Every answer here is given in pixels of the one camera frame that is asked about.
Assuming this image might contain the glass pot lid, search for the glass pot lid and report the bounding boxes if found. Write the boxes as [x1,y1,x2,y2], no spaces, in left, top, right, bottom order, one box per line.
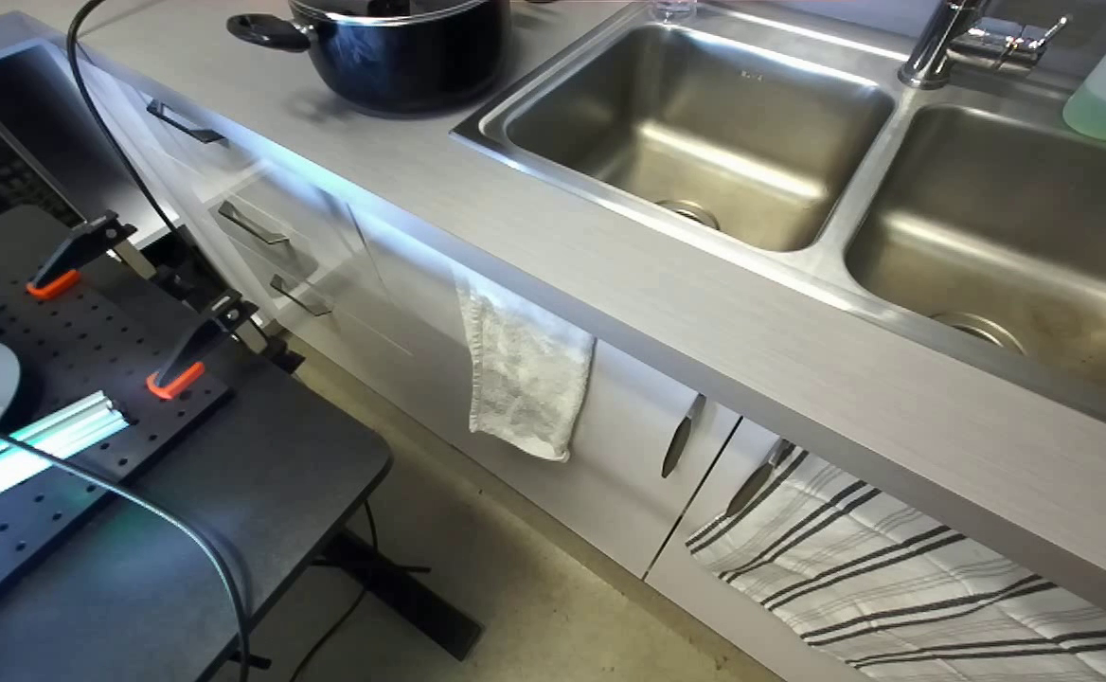
[291,0,508,26]

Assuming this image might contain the black cooking pot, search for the black cooking pot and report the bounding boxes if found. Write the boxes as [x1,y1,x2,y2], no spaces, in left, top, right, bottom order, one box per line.
[228,0,513,112]

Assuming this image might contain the white hanging dish towel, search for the white hanging dish towel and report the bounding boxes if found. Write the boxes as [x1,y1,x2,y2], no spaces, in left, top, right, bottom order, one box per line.
[459,279,594,462]

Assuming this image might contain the stainless double sink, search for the stainless double sink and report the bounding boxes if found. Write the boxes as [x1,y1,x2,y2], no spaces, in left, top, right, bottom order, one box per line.
[459,3,1106,420]

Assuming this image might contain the black clamp orange tip front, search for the black clamp orange tip front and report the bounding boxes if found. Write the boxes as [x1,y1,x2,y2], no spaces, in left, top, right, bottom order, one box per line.
[146,295,302,400]

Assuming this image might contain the black clamp orange tip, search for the black clamp orange tip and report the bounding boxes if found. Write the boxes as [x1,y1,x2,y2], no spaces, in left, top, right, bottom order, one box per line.
[23,212,157,304]
[146,295,302,400]

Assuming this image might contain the striped hanging dish towel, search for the striped hanging dish towel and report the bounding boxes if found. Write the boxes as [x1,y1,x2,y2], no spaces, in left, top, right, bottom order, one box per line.
[689,448,1106,682]

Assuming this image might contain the black perforated robot table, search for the black perforated robot table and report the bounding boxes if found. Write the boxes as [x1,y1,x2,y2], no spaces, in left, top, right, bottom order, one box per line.
[0,199,393,682]

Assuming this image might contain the black clamp orange tip rear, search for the black clamp orange tip rear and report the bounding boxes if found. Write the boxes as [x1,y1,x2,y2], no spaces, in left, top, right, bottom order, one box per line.
[23,212,157,304]

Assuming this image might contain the chrome sink faucet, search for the chrome sink faucet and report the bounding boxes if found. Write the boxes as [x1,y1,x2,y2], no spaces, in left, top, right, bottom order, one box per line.
[898,0,1069,89]

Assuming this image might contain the cabinet door handle left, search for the cabinet door handle left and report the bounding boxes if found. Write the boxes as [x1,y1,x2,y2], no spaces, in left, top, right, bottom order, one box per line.
[661,395,705,477]

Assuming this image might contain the cabinet door handle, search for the cabinet door handle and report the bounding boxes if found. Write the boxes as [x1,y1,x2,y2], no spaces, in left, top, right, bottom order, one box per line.
[661,395,705,477]
[726,438,796,514]

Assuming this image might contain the cabinet door handle right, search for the cabinet door handle right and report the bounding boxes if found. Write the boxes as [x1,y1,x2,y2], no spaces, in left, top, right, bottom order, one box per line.
[726,438,796,514]

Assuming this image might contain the drawer handle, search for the drawer handle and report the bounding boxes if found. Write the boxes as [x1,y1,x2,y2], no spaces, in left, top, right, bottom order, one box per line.
[268,272,329,318]
[146,99,224,142]
[216,199,291,247]

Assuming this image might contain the top drawer handle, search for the top drawer handle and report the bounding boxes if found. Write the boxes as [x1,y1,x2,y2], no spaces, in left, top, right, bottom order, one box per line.
[146,99,224,142]

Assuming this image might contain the black power cable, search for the black power cable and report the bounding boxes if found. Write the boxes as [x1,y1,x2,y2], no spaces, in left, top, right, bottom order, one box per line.
[64,0,190,242]

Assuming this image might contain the aluminium extrusion rail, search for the aluminium extrusion rail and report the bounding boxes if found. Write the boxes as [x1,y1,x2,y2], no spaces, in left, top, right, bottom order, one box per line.
[0,389,129,457]

